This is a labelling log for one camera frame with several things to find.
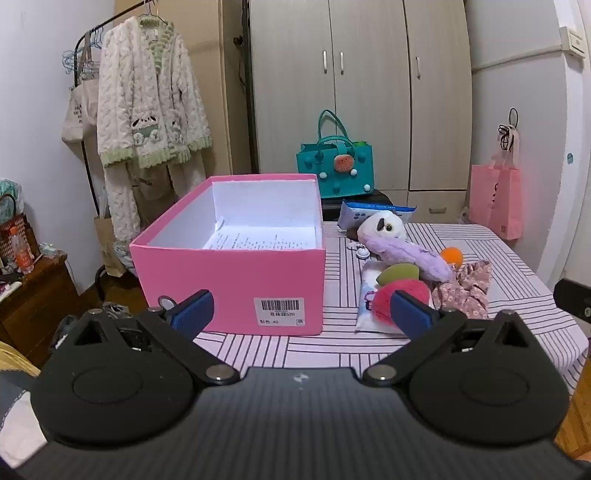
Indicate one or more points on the green patterned cloth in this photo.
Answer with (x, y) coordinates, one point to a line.
(9, 194)

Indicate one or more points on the pink cardboard box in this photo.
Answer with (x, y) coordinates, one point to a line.
(221, 277)

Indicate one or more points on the fluffy cream pajama jacket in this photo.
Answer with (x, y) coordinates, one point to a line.
(138, 92)

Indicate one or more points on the orange soft ball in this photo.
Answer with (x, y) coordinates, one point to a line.
(451, 256)

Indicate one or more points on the grey wooden wardrobe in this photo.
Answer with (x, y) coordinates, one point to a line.
(369, 92)

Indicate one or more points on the pink heart plush puff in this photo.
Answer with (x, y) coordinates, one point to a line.
(382, 301)

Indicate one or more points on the orange drink bottle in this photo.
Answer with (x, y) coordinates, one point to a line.
(21, 251)

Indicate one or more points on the dark wooden side cabinet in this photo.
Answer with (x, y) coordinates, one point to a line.
(37, 300)

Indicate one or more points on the green makeup sponge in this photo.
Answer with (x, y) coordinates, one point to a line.
(399, 274)

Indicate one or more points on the blue wet wipes packet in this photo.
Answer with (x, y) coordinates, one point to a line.
(353, 217)

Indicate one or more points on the purple plush toy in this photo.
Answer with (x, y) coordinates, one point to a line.
(406, 254)

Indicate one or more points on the brown woven basket bag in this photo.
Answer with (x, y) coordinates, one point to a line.
(7, 240)

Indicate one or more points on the pink floral scrunchie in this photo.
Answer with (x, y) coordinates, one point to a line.
(461, 295)

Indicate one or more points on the bunch of blue hangers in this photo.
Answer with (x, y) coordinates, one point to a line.
(69, 62)

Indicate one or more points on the white light switch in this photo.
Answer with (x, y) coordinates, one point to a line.
(572, 41)

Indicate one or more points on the white brown plush toy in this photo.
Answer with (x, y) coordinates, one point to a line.
(383, 224)

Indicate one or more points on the white cotton pads packet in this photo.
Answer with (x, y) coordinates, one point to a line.
(364, 319)

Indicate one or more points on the patterned bedding cloth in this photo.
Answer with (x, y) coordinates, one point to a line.
(14, 415)

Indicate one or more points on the printed paper sheet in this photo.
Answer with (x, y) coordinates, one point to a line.
(258, 240)

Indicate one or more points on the black suitcase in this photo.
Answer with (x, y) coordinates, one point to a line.
(332, 210)

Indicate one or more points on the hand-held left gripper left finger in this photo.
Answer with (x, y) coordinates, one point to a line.
(194, 313)

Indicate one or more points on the beige wooden cabinet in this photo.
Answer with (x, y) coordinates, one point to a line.
(217, 69)

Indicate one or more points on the brown paper bag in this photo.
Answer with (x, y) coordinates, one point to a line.
(108, 249)

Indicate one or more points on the teal felt handbag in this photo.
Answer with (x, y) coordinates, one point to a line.
(332, 180)

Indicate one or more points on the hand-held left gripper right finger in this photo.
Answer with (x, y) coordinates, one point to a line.
(413, 316)

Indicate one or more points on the black clothes rack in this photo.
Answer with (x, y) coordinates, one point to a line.
(91, 177)

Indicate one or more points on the beige canvas tote bag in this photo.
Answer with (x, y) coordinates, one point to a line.
(78, 115)

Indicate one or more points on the pink tote bag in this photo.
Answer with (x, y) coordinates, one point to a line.
(498, 203)

